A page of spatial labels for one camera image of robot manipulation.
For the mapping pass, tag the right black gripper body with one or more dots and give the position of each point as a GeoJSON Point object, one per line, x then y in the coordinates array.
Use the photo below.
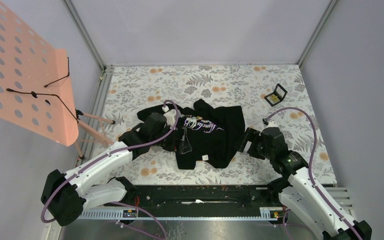
{"type": "Point", "coordinates": [257, 148]}

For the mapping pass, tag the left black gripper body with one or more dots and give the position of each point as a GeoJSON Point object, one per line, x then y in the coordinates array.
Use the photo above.
{"type": "Point", "coordinates": [170, 143]}

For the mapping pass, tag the black floral t-shirt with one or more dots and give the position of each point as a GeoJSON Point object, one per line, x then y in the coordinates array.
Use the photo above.
{"type": "Point", "coordinates": [212, 132]}

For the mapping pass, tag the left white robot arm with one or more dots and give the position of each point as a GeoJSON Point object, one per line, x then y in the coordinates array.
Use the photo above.
{"type": "Point", "coordinates": [67, 194]}

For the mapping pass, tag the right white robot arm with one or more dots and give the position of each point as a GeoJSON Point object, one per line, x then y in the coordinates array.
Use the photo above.
{"type": "Point", "coordinates": [299, 191]}

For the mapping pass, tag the black brooch box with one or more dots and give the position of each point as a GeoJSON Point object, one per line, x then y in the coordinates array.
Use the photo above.
{"type": "Point", "coordinates": [277, 96]}

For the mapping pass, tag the floral table mat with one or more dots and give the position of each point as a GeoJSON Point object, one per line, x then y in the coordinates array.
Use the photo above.
{"type": "Point", "coordinates": [134, 88]}

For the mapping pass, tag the pink perforated music stand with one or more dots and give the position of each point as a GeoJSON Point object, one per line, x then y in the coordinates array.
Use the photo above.
{"type": "Point", "coordinates": [35, 84]}

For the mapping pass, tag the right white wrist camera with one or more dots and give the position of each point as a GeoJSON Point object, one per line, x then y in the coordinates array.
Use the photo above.
{"type": "Point", "coordinates": [268, 123]}

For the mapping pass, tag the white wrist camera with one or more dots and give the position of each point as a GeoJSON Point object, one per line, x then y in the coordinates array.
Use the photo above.
{"type": "Point", "coordinates": [268, 123]}
{"type": "Point", "coordinates": [170, 115]}

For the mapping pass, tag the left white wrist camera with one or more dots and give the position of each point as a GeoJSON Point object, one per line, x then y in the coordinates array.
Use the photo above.
{"type": "Point", "coordinates": [170, 115]}

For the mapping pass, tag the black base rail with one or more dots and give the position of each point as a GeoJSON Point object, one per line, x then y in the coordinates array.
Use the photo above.
{"type": "Point", "coordinates": [173, 196]}

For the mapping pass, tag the grey cable duct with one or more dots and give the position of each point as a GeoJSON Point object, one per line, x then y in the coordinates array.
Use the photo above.
{"type": "Point", "coordinates": [188, 213]}

